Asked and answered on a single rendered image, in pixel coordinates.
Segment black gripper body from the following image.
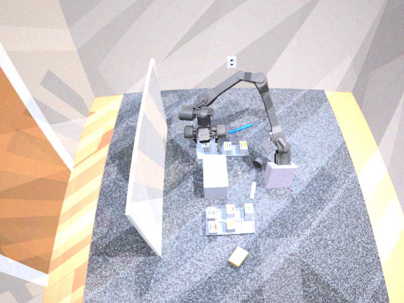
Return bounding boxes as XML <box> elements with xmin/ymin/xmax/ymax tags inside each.
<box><xmin>184</xmin><ymin>121</ymin><xmax>226</xmax><ymax>138</ymax></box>

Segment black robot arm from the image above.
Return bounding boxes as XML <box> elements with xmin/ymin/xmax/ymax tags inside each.
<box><xmin>178</xmin><ymin>71</ymin><xmax>292</xmax><ymax>165</ymax></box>

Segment light blue shallow tray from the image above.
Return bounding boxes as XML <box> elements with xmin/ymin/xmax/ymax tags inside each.
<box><xmin>196</xmin><ymin>138</ymin><xmax>217</xmax><ymax>160</ymax></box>

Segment grey short cylinder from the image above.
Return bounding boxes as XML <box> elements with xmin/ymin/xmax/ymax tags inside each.
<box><xmin>252</xmin><ymin>158</ymin><xmax>263</xmax><ymax>168</ymax></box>

